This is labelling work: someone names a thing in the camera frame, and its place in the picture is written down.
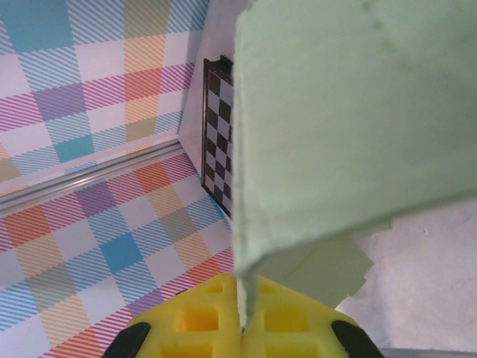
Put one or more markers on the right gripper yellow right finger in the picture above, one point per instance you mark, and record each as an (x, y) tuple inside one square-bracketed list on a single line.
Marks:
[(290, 320)]

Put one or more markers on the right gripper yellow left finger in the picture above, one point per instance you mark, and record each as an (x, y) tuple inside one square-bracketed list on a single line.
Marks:
[(194, 320)]

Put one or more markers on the green paper box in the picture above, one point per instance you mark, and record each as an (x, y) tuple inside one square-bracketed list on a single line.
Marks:
[(335, 130)]

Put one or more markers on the black grey checkerboard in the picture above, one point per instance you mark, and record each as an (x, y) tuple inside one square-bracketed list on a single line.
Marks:
[(218, 141)]

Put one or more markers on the aluminium corner post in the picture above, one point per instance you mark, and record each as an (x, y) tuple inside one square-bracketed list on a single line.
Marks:
[(93, 175)]

